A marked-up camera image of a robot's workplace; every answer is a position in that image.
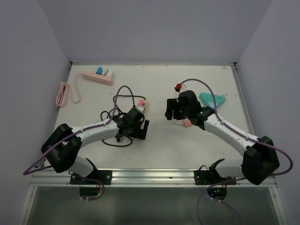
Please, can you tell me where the beige power strip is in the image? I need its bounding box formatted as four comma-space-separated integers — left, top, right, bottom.
141, 99, 149, 115

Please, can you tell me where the salmon pink usb charger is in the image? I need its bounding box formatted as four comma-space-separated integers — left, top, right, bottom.
183, 119, 192, 128

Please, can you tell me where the black power cord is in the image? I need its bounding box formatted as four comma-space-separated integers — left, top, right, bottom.
100, 95, 146, 148

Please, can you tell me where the thin pink usb cable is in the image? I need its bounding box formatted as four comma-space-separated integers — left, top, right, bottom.
168, 116, 186, 126

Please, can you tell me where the teal triangular power socket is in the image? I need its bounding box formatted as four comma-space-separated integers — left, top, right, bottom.
199, 92, 226, 109

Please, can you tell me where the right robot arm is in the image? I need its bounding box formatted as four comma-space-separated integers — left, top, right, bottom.
165, 90, 279, 185

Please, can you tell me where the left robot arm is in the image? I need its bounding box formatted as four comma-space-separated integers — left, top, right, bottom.
41, 107, 150, 184

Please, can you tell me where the blue white plug adapter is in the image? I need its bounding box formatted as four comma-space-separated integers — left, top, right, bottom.
96, 67, 103, 75

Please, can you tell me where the pink power strip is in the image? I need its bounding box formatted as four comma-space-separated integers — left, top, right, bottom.
81, 71, 113, 85

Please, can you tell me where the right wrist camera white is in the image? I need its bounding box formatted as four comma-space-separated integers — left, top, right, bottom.
173, 83, 188, 98

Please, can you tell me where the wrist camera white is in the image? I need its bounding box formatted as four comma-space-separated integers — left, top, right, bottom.
173, 83, 188, 98
136, 105, 146, 115

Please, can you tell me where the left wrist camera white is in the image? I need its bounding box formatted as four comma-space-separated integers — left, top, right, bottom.
136, 105, 146, 115

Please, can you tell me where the left black base bracket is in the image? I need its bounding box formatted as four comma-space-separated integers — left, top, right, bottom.
70, 170, 113, 201

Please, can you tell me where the black base bracket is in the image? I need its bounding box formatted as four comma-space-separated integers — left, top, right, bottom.
70, 170, 113, 201
194, 165, 236, 200

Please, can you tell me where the right black base bracket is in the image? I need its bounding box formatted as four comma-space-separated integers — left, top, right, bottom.
194, 165, 236, 200

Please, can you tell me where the thick pink coiled cord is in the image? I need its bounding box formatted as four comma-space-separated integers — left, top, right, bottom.
54, 73, 84, 108

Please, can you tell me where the aluminium frame rail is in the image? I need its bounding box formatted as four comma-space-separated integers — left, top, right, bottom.
29, 167, 278, 187

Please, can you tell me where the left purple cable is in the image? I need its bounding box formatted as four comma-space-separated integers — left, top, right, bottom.
22, 85, 135, 202

